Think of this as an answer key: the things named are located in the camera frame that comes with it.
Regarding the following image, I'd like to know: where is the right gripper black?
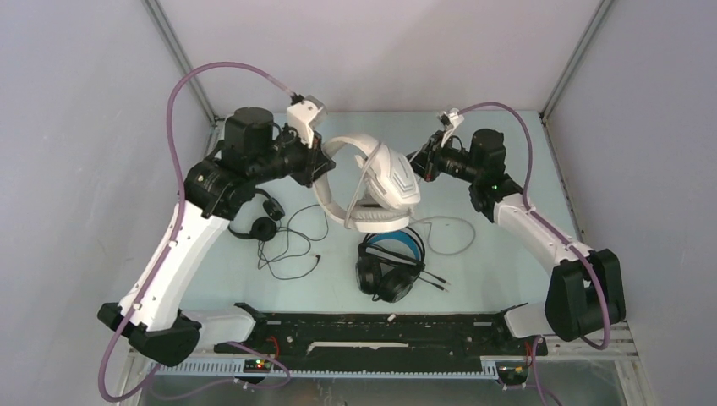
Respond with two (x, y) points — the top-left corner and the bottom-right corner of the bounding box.
(400, 130), (482, 184)

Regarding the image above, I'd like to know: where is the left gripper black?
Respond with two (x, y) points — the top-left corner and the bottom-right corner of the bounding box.
(249, 123), (336, 189)

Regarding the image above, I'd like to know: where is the white over-ear headphones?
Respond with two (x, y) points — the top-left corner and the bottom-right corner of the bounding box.
(312, 134), (421, 233)

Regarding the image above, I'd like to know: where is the grey headphone cable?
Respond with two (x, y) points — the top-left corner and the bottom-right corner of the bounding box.
(342, 142), (477, 258)

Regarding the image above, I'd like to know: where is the black and blue gaming headset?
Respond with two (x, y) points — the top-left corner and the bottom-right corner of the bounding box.
(355, 227), (425, 303)

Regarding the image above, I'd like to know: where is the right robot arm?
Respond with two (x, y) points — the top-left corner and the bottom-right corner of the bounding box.
(408, 129), (627, 354)

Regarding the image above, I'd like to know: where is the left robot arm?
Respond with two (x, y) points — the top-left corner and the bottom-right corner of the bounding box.
(98, 99), (335, 367)

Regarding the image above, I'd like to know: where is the small black on-ear headphones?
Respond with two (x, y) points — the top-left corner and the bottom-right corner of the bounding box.
(227, 188), (286, 242)

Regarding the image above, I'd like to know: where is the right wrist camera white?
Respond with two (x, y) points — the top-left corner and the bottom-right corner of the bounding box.
(438, 108), (464, 147)

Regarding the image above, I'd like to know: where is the thin black headphone cable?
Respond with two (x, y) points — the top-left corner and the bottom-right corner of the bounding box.
(256, 204), (331, 282)

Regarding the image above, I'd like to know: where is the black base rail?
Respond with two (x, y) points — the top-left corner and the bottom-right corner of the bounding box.
(244, 312), (533, 375)

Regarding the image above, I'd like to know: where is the aluminium frame post right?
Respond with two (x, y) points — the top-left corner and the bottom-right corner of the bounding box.
(540, 0), (616, 124)

